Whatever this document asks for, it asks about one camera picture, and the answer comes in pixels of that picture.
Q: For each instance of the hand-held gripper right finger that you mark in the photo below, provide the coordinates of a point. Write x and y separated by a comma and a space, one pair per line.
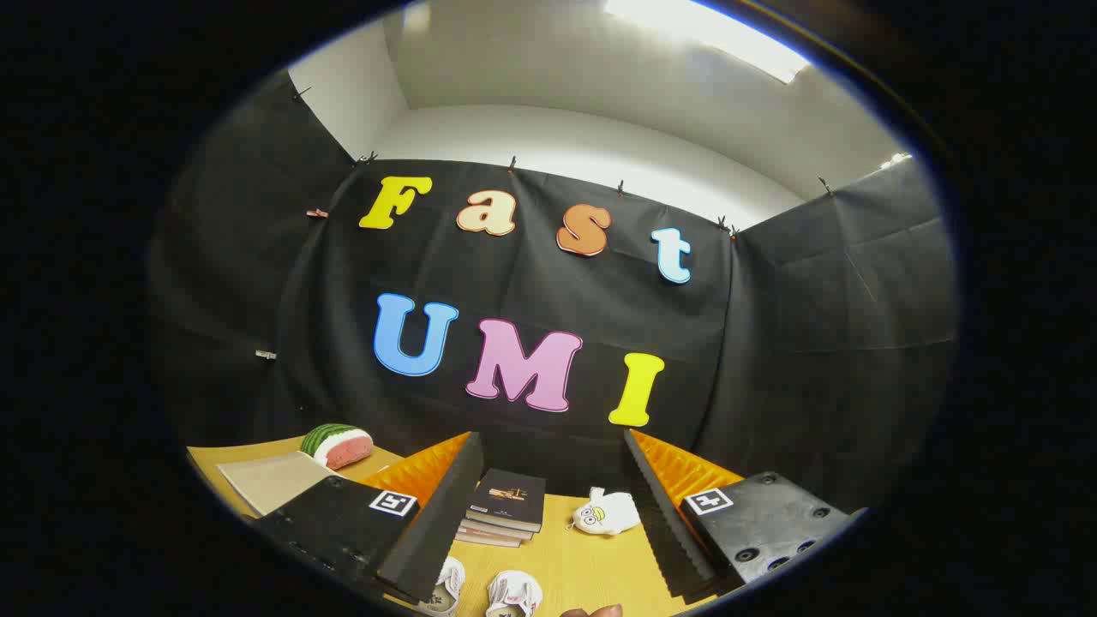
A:
664, 514

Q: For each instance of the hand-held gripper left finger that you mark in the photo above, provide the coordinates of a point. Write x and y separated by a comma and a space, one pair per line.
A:
446, 514

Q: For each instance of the white canvas shoe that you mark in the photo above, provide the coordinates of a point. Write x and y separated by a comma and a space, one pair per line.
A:
514, 591
447, 587

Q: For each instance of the beige fabric storage box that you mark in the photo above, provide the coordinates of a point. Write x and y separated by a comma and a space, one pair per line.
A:
270, 480

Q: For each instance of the reddish brown book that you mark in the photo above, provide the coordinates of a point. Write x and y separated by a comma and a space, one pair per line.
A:
484, 540

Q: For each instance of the dark brown book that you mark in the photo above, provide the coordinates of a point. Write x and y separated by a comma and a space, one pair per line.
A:
497, 529

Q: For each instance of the white cartoon plush pouch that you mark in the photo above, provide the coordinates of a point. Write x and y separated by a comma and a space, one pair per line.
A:
604, 512

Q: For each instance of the black cover book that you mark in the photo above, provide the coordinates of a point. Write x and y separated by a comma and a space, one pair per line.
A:
514, 497

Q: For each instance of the watermelon slice plush toy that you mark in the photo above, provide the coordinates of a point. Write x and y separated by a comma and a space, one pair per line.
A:
338, 446

